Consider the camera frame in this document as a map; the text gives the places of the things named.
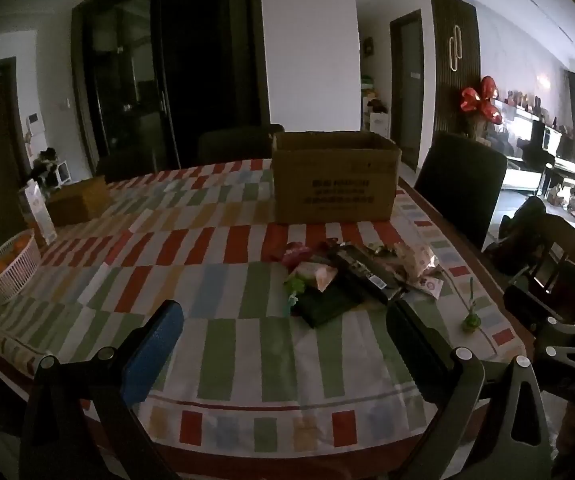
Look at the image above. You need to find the large cardboard box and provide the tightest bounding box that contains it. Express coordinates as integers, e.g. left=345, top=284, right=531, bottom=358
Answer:
left=271, top=131, right=402, bottom=224

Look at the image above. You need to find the white basket of oranges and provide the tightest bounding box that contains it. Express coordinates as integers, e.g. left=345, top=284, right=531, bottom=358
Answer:
left=0, top=229, right=42, bottom=306

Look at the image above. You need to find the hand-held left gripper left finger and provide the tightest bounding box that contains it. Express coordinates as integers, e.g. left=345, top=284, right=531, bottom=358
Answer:
left=20, top=300, right=184, bottom=480

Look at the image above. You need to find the long black snack packet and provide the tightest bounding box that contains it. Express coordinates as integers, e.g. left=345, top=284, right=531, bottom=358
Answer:
left=328, top=242, right=404, bottom=305

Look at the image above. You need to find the dark green snack packet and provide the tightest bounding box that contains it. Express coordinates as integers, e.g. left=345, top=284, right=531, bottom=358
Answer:
left=291, top=285, right=363, bottom=329

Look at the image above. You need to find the dark room door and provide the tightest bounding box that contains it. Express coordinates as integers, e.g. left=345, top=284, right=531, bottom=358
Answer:
left=390, top=9, right=425, bottom=172

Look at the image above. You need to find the black piano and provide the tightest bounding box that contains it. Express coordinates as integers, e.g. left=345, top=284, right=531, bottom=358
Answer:
left=520, top=119, right=575, bottom=196

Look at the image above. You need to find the small green toy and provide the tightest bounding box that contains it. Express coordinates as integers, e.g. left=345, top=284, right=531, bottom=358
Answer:
left=462, top=277, right=483, bottom=334

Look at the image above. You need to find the dark glass sliding door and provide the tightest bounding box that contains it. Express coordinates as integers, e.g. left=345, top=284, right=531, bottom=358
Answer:
left=71, top=0, right=270, bottom=173

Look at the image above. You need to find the small brown box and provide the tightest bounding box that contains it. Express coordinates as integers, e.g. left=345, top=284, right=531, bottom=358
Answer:
left=46, top=176, right=114, bottom=227

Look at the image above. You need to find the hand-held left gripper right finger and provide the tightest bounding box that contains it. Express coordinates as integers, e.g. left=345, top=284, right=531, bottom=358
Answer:
left=386, top=300, right=553, bottom=480

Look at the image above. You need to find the white printed snack packet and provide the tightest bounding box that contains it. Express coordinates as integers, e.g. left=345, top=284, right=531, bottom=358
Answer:
left=391, top=242, right=441, bottom=281

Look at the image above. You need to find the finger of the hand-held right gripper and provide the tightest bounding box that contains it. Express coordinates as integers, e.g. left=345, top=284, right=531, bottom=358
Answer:
left=503, top=257, right=575, bottom=328
left=535, top=317, right=575, bottom=396

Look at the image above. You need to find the dark wall panel with ornament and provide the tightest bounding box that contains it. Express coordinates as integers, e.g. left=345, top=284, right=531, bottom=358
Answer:
left=429, top=0, right=482, bottom=137

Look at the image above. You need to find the white carton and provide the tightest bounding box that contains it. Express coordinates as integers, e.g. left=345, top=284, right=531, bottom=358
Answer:
left=369, top=111, right=392, bottom=138

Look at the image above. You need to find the small white shelf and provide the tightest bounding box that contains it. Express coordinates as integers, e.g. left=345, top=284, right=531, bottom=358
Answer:
left=31, top=147, right=72, bottom=190

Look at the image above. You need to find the red foil balloon flower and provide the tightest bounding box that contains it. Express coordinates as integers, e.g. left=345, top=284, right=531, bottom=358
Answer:
left=460, top=75, right=504, bottom=124

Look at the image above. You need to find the small white snack packet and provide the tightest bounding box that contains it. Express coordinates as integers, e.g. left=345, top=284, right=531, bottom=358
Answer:
left=410, top=276, right=444, bottom=301

